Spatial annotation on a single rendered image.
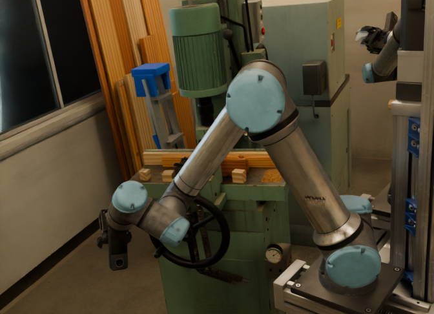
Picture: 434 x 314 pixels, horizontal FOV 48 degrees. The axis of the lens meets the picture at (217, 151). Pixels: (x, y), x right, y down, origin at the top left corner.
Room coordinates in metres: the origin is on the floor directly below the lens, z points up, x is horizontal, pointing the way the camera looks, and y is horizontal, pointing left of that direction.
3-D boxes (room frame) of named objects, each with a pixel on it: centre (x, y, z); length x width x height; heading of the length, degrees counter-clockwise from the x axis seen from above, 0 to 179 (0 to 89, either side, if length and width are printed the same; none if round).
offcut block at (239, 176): (1.58, -0.07, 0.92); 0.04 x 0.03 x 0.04; 62
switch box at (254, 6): (2.01, -0.21, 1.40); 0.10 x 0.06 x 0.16; 162
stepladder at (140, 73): (2.63, 0.26, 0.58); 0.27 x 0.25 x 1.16; 65
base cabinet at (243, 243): (1.86, -0.01, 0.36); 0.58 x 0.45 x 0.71; 162
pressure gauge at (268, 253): (1.47, -0.16, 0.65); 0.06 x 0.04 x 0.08; 72
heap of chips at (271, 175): (1.59, -0.19, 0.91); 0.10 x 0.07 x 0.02; 162
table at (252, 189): (1.64, 0.05, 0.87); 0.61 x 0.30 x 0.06; 72
